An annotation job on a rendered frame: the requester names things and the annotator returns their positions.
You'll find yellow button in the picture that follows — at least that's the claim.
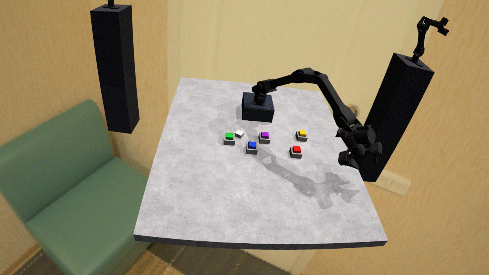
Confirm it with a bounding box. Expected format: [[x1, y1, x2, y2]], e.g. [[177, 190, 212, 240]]
[[295, 130, 308, 142]]

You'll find red button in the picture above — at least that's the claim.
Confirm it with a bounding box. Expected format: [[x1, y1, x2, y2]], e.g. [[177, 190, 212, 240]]
[[289, 146, 303, 159]]

